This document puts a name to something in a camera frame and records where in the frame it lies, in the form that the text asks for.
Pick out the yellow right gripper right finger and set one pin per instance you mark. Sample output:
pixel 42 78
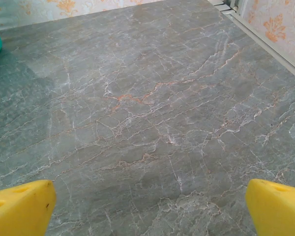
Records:
pixel 277 211

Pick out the aluminium frame post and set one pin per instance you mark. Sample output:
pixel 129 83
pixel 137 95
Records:
pixel 237 6

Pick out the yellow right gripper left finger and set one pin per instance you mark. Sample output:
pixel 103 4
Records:
pixel 22 209

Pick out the aluminium table side rail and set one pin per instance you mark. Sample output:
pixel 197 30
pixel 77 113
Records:
pixel 268 45

